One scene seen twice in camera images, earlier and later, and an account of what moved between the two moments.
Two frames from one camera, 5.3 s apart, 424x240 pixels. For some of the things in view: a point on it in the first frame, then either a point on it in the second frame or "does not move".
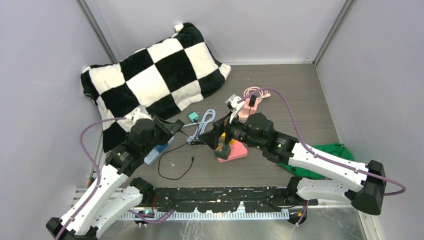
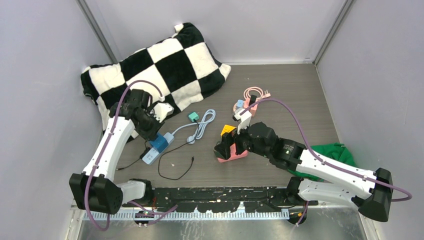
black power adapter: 252,101 does not move
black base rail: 257,199 does not move
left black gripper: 168,129 → 150,134
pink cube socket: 250,110 does not move
